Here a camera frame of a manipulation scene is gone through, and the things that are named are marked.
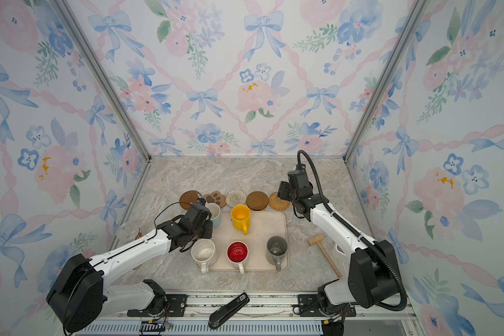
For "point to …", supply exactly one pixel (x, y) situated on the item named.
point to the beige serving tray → (263, 225)
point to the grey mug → (276, 250)
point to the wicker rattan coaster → (276, 203)
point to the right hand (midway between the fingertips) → (287, 185)
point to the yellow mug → (241, 218)
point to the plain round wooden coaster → (257, 200)
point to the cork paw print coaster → (216, 197)
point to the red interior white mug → (237, 253)
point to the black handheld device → (216, 318)
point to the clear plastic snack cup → (127, 232)
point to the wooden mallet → (317, 239)
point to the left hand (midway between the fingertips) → (210, 224)
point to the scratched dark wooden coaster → (187, 198)
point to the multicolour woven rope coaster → (235, 197)
